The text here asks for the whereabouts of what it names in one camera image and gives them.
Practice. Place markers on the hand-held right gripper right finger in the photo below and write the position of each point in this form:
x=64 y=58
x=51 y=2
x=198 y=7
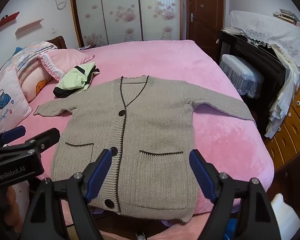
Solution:
x=202 y=177

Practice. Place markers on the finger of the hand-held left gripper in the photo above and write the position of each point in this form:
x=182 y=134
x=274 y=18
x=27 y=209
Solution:
x=47 y=136
x=12 y=133

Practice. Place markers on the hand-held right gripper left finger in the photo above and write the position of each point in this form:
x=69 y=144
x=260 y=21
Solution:
x=100 y=172

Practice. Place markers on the beige knit cardigan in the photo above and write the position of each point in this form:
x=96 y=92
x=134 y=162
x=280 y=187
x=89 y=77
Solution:
x=152 y=120

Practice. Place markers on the green and black folded clothes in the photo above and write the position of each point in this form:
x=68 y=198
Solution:
x=72 y=80

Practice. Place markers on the pink pillow with blue print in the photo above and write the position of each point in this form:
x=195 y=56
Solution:
x=10 y=110

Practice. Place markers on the pink pillow with orange print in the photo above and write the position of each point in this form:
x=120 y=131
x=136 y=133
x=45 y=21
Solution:
x=35 y=82

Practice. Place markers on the pink ruffled pillow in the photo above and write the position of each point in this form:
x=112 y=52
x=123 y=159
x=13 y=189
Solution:
x=65 y=57

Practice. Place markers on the floral folded quilt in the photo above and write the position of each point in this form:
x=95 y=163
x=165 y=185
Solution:
x=32 y=52

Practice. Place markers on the wooden headboard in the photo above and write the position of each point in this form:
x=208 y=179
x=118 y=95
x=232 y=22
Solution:
x=58 y=41

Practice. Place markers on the wooden drawer chest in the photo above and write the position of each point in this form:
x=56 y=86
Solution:
x=295 y=130

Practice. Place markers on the white hanging cloth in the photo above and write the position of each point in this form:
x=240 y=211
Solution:
x=282 y=100

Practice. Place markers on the lace covered stool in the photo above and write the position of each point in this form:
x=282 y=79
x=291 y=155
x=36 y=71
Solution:
x=240 y=72

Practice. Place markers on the pink bed sheet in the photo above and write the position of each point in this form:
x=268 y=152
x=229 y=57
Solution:
x=165 y=60

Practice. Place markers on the brown wooden door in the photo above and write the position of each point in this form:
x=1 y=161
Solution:
x=205 y=30

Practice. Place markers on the floral sliding door wardrobe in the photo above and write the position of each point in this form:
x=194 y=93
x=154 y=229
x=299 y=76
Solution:
x=120 y=5

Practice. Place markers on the black piano with lace cover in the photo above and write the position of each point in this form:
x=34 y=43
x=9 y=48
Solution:
x=272 y=30

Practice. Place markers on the stack of books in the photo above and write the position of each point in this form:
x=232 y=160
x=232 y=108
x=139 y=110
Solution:
x=287 y=15

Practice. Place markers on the pink wall shelf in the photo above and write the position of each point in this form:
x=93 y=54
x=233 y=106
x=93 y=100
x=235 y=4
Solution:
x=30 y=25

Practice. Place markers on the red wall shelf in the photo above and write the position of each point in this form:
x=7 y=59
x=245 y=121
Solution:
x=5 y=20

